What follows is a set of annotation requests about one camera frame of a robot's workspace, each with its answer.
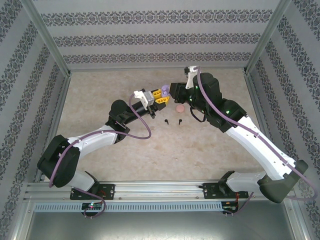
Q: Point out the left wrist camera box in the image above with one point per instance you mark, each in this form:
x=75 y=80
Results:
x=143 y=98

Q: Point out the aluminium frame post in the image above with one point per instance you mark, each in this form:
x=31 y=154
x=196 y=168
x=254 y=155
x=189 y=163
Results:
x=268 y=37
x=45 y=37

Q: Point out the aluminium mounting rail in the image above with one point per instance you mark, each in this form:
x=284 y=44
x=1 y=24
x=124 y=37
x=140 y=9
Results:
x=155 y=190

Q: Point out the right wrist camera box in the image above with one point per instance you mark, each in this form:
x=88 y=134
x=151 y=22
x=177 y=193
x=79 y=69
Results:
x=191 y=76

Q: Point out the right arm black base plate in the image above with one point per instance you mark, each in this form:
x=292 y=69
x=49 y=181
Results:
x=211 y=191

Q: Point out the purple earbud charging case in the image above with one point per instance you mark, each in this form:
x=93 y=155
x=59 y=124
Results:
x=165 y=88

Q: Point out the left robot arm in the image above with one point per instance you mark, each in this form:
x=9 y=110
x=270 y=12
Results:
x=92 y=140

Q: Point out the aluminium table side rail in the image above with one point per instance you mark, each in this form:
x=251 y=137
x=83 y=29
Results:
x=250 y=87
x=64 y=86

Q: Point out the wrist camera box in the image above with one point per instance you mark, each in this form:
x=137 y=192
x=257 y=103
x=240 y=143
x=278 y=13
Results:
x=143 y=98
x=191 y=76

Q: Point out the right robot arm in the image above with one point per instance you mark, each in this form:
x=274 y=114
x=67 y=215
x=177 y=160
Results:
x=262 y=150

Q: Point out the grey metal sheet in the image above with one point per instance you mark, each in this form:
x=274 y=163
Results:
x=160 y=227

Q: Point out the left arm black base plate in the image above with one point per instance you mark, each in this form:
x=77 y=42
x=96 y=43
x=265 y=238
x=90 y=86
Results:
x=108 y=191

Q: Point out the pink earbud charging case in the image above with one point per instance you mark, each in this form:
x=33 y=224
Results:
x=179 y=108

